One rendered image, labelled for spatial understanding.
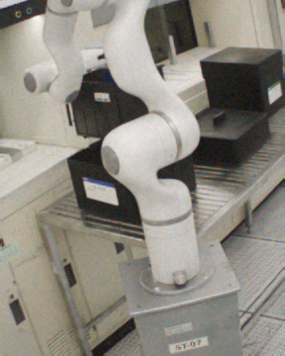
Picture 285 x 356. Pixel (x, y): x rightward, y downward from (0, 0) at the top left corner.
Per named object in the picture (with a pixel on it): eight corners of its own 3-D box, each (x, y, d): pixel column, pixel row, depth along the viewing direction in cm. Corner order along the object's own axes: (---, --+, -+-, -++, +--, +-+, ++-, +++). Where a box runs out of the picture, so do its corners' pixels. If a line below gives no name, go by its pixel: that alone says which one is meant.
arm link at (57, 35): (104, 19, 156) (83, 100, 179) (66, -9, 161) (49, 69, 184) (77, 31, 151) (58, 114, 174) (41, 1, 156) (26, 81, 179)
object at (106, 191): (76, 208, 210) (64, 158, 204) (135, 174, 228) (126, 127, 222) (139, 226, 192) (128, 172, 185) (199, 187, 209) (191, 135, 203)
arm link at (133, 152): (202, 209, 153) (187, 111, 144) (140, 242, 143) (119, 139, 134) (169, 198, 162) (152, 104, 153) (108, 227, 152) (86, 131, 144)
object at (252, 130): (239, 168, 217) (235, 132, 212) (168, 160, 235) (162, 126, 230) (272, 136, 238) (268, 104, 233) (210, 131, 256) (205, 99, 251)
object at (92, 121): (75, 146, 205) (58, 53, 194) (121, 124, 218) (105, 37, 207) (132, 156, 188) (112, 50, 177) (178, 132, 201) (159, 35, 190)
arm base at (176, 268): (220, 283, 153) (214, 221, 146) (145, 301, 151) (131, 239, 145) (206, 250, 170) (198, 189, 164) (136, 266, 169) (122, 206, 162)
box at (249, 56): (265, 123, 254) (256, 63, 245) (208, 117, 271) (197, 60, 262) (289, 101, 274) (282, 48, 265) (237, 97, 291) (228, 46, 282)
